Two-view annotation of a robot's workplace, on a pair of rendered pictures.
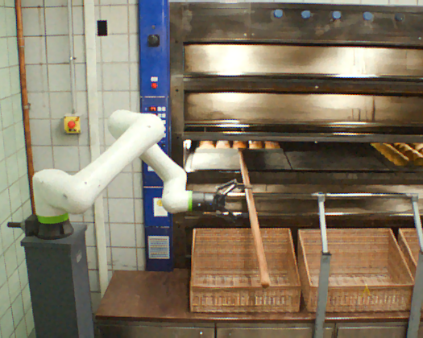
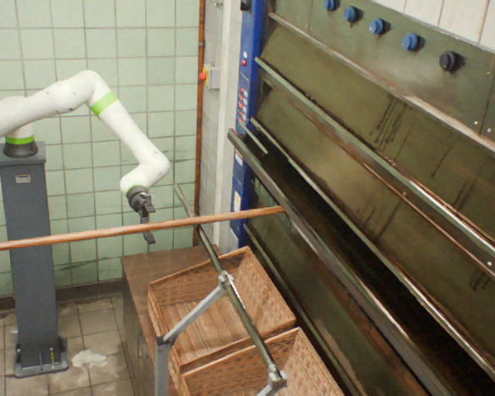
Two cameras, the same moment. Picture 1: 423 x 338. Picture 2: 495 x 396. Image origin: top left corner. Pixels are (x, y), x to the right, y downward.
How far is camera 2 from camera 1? 2.91 m
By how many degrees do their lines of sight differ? 63
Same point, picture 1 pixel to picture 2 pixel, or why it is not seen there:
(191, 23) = not seen: outside the picture
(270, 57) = (316, 71)
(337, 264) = not seen: outside the picture
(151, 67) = (245, 39)
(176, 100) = (260, 89)
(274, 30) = (326, 29)
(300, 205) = (309, 299)
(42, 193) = not seen: outside the picture
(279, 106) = (313, 148)
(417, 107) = (443, 264)
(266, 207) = (288, 271)
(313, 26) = (357, 37)
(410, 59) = (451, 159)
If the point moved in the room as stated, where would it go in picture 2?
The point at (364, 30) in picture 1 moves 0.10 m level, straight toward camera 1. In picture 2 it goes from (405, 68) to (368, 68)
